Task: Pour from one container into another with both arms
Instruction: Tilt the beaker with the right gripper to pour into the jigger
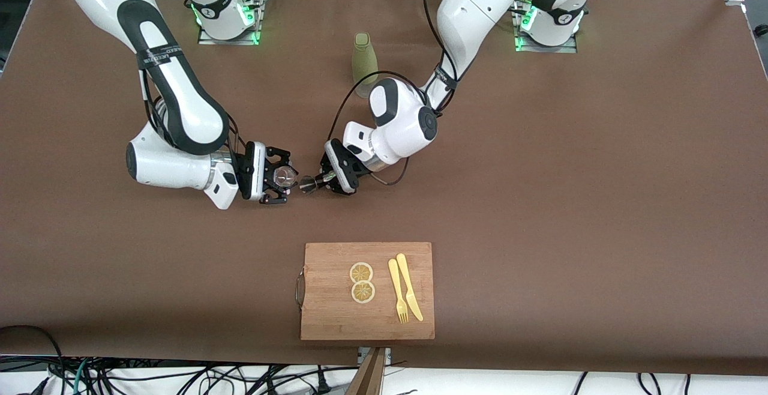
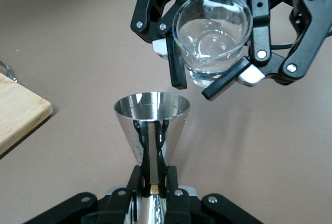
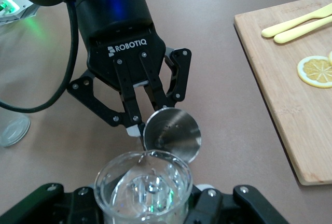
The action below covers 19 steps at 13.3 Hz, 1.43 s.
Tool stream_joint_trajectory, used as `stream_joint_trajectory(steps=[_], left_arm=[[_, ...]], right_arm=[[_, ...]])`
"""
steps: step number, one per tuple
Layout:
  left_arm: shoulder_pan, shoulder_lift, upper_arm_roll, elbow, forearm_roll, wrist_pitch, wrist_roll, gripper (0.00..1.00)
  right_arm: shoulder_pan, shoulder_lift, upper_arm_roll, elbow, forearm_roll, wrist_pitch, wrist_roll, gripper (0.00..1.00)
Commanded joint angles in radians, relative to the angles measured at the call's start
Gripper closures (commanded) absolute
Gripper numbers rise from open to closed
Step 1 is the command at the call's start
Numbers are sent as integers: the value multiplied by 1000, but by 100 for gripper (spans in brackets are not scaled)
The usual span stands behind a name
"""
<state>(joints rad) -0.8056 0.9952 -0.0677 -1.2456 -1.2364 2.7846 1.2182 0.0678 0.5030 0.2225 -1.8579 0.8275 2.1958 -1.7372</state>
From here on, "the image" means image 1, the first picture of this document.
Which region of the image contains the clear glass shaker cup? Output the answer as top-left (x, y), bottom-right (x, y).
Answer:
top-left (272, 164), bottom-right (299, 190)

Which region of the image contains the yellow plastic knife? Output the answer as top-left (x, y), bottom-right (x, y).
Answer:
top-left (396, 253), bottom-right (424, 322)

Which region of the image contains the yellow plastic fork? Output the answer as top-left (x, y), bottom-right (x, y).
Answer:
top-left (388, 258), bottom-right (410, 324)

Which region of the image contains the green sleeved glass bottle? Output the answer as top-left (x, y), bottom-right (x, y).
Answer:
top-left (352, 32), bottom-right (380, 99)

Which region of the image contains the wooden cutting board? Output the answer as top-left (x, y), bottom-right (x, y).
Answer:
top-left (295, 241), bottom-right (436, 342)

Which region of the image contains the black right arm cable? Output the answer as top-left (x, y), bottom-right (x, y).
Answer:
top-left (141, 71), bottom-right (247, 155)

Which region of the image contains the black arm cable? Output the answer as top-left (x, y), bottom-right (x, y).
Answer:
top-left (141, 71), bottom-right (247, 155)
top-left (327, 0), bottom-right (460, 187)

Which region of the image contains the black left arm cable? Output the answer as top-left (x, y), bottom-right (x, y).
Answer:
top-left (327, 0), bottom-right (460, 187)

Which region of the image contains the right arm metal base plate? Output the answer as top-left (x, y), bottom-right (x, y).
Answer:
top-left (197, 0), bottom-right (265, 46)

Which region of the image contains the metal mount bracket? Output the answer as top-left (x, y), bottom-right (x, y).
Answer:
top-left (358, 347), bottom-right (392, 366)

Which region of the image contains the upright camera mount post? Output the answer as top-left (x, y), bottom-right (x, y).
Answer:
top-left (345, 347), bottom-right (388, 395)

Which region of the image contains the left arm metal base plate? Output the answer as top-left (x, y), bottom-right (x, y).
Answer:
top-left (513, 0), bottom-right (580, 53)

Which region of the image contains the thick black looped cable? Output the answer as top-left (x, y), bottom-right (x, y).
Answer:
top-left (0, 325), bottom-right (67, 395)

